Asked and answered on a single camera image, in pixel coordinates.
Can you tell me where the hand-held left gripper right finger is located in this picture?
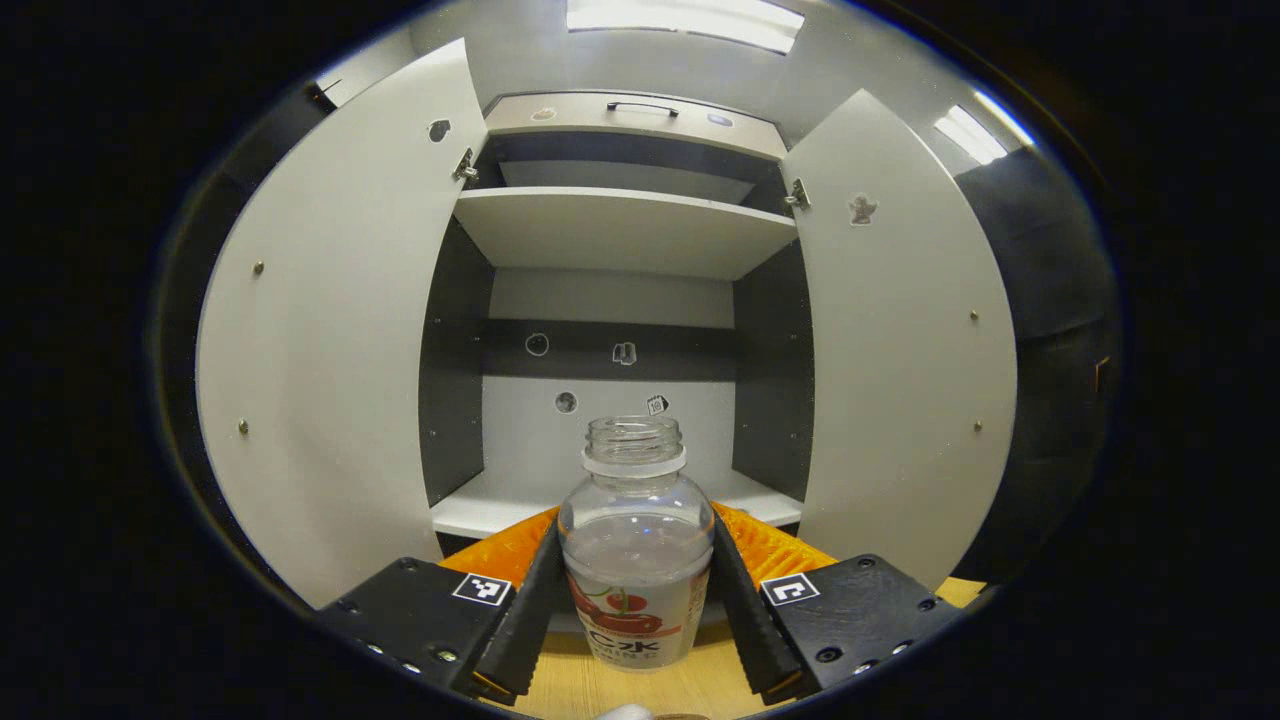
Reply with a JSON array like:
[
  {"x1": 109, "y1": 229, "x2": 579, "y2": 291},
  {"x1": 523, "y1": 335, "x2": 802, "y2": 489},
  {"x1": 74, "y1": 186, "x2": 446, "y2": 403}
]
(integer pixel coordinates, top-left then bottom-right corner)
[{"x1": 708, "y1": 503, "x2": 966, "y2": 706}]

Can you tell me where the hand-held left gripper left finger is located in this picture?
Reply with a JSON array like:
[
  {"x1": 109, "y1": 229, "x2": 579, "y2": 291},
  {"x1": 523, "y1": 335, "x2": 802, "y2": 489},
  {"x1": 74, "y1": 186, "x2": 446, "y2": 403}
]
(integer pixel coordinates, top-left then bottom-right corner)
[{"x1": 318, "y1": 507, "x2": 566, "y2": 706}]

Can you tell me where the clear bottle with red label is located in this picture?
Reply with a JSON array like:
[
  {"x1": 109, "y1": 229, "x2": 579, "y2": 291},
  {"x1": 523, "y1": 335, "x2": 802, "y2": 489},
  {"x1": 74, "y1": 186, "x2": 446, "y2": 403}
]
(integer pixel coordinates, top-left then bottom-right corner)
[{"x1": 558, "y1": 415, "x2": 717, "y2": 673}]

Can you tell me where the light grey cabinet door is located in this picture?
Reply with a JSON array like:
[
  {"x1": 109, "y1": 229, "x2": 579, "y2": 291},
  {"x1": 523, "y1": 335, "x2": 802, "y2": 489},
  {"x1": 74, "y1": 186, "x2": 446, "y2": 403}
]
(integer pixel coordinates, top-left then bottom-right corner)
[
  {"x1": 195, "y1": 38, "x2": 489, "y2": 609},
  {"x1": 778, "y1": 88, "x2": 1019, "y2": 591}
]

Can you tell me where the black backdrop cloth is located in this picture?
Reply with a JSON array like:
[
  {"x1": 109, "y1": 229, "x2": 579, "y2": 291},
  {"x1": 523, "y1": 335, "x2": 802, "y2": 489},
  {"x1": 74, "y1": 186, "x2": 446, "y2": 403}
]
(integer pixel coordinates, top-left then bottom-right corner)
[{"x1": 150, "y1": 78, "x2": 1123, "y2": 601}]

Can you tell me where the small ceiling light panel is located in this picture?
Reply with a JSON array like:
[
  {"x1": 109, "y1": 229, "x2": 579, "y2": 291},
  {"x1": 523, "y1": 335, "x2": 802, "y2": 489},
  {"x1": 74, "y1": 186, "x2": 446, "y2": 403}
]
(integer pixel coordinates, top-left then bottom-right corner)
[{"x1": 933, "y1": 88, "x2": 1036, "y2": 166}]

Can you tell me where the long ceiling light panel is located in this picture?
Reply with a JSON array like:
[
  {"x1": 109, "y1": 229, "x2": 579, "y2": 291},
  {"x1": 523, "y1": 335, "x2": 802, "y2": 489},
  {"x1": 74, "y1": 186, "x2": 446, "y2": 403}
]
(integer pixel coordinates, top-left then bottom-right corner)
[{"x1": 566, "y1": 0, "x2": 806, "y2": 55}]

